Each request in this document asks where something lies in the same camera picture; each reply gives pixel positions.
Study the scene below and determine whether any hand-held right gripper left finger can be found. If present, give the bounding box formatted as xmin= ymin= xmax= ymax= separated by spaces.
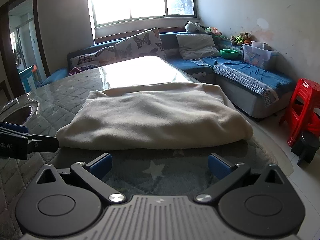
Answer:
xmin=36 ymin=153 xmax=127 ymax=204

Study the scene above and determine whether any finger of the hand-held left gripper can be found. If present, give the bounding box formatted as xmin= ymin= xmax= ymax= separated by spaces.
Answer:
xmin=27 ymin=134 xmax=60 ymax=153

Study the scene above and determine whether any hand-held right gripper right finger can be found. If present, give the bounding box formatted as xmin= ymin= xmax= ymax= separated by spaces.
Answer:
xmin=195 ymin=153 xmax=285 ymax=203

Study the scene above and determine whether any cream sweatshirt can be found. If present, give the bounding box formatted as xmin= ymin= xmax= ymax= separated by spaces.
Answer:
xmin=55 ymin=82 xmax=253 ymax=150

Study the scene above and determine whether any glass-topped table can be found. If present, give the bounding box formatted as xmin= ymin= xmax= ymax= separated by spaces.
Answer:
xmin=0 ymin=56 xmax=294 ymax=240

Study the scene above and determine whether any blue toy playpen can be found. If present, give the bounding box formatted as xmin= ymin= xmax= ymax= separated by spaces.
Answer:
xmin=19 ymin=65 xmax=40 ymax=92

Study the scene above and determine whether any blue corner sofa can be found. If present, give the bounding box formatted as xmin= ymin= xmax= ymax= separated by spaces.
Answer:
xmin=40 ymin=29 xmax=297 ymax=119

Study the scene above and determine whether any pink cloth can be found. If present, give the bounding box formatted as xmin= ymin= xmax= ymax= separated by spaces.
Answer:
xmin=67 ymin=66 xmax=83 ymax=77

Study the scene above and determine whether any flat butterfly print pillow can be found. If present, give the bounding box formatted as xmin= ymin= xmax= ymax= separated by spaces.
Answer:
xmin=74 ymin=64 xmax=101 ymax=72

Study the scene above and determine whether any black plastic stool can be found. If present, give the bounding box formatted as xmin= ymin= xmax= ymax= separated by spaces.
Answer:
xmin=291 ymin=131 xmax=320 ymax=167

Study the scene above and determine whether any blue patterned sofa cover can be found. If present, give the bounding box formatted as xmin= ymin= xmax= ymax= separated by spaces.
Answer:
xmin=189 ymin=55 xmax=296 ymax=108

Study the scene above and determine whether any long butterfly print pillow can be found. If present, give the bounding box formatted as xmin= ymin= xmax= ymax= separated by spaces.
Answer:
xmin=70 ymin=46 xmax=117 ymax=66

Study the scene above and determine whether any red plastic stool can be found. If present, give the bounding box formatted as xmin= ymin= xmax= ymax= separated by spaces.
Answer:
xmin=279 ymin=78 xmax=320 ymax=147

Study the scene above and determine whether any green plastic basin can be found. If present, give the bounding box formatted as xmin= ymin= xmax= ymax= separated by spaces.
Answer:
xmin=219 ymin=49 xmax=239 ymax=59

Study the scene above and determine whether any clear plastic storage box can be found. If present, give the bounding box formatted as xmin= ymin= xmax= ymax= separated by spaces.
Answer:
xmin=241 ymin=41 xmax=278 ymax=70

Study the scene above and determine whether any grey pillow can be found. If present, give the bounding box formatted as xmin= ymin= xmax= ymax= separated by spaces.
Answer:
xmin=176 ymin=34 xmax=221 ymax=60

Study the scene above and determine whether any large butterfly print pillow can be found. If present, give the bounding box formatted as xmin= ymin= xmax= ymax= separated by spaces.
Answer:
xmin=115 ymin=28 xmax=167 ymax=61

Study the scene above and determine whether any pile of small plush toys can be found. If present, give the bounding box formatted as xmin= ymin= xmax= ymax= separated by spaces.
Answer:
xmin=230 ymin=32 xmax=253 ymax=46

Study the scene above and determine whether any panda plush toy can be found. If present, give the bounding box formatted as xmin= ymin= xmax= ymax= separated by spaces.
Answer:
xmin=184 ymin=21 xmax=206 ymax=33

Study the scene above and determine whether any sliding window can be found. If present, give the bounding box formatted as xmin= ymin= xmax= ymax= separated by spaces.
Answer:
xmin=86 ymin=0 xmax=201 ymax=29

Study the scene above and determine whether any dark wooden door frame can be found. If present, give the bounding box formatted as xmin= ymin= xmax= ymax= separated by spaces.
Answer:
xmin=0 ymin=0 xmax=51 ymax=101

